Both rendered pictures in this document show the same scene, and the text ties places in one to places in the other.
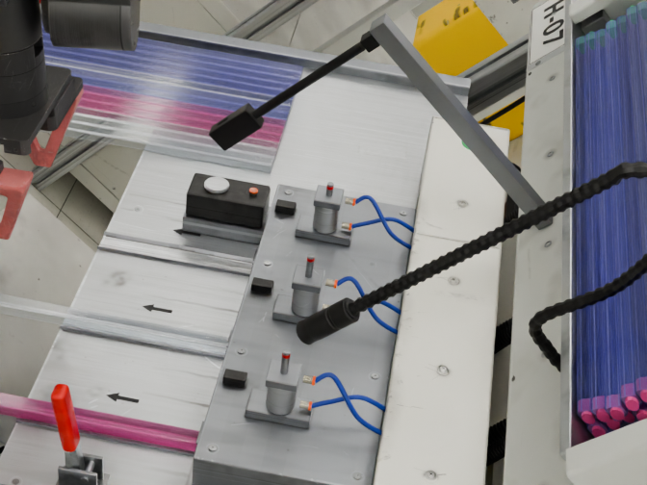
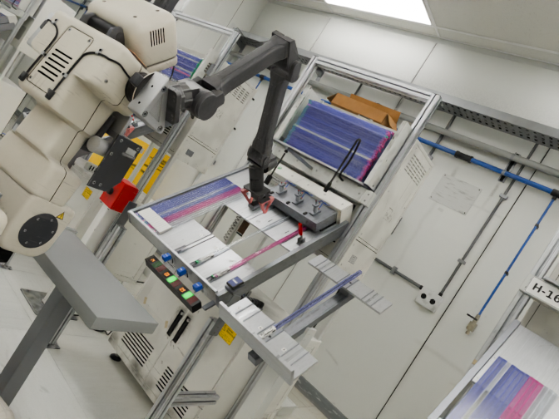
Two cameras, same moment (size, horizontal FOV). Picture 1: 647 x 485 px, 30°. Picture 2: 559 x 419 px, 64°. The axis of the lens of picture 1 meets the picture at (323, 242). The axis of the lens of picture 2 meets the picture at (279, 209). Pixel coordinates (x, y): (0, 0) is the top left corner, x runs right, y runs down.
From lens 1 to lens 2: 1.42 m
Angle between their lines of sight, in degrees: 38
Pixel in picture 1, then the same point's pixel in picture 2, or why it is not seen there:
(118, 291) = (261, 222)
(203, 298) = (272, 215)
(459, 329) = (318, 189)
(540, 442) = (351, 189)
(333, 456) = (328, 212)
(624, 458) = (373, 177)
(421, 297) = (309, 189)
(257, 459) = (322, 218)
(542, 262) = (319, 173)
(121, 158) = not seen: hidden behind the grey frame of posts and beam
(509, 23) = (191, 162)
